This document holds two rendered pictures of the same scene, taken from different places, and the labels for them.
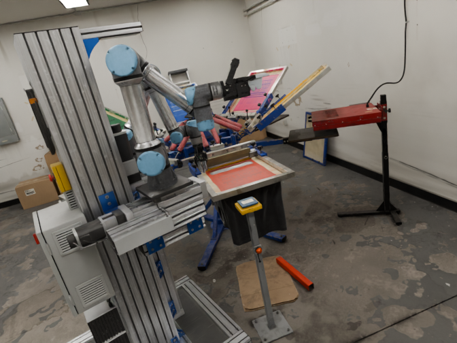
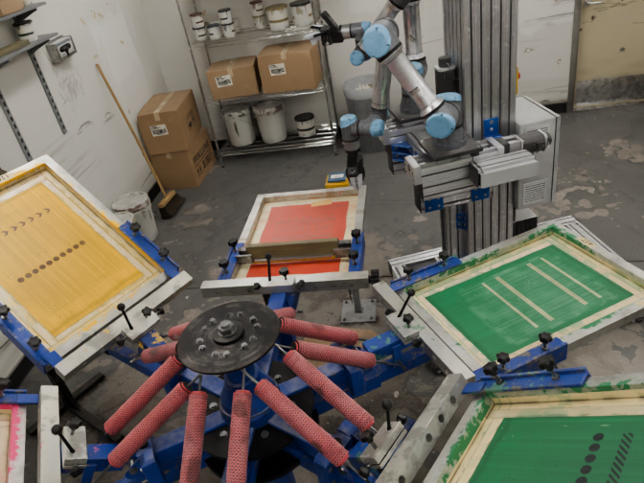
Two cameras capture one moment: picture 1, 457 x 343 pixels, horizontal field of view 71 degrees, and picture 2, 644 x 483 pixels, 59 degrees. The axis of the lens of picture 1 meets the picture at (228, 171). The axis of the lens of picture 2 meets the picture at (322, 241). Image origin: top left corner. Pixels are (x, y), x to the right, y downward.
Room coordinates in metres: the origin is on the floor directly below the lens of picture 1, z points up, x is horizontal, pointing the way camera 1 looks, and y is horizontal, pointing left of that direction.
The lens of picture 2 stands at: (4.31, 1.00, 2.35)
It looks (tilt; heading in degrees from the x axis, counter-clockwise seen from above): 32 degrees down; 206
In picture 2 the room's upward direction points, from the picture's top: 11 degrees counter-clockwise
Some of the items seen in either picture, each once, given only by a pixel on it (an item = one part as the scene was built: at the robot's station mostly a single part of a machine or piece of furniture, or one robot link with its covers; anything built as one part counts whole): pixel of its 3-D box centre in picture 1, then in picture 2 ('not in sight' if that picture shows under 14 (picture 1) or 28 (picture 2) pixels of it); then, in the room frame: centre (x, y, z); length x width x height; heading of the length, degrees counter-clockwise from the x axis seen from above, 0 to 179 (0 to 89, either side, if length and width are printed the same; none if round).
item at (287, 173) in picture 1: (236, 170); (301, 233); (2.29, -0.06, 0.97); 0.79 x 0.58 x 0.04; 13
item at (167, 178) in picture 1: (160, 174); (413, 100); (1.50, 0.33, 1.31); 0.15 x 0.15 x 0.10
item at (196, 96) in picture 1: (198, 95); (361, 30); (1.39, 0.06, 1.65); 0.11 x 0.08 x 0.09; 95
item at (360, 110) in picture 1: (345, 116); not in sight; (2.91, -1.18, 1.06); 0.61 x 0.46 x 0.12; 73
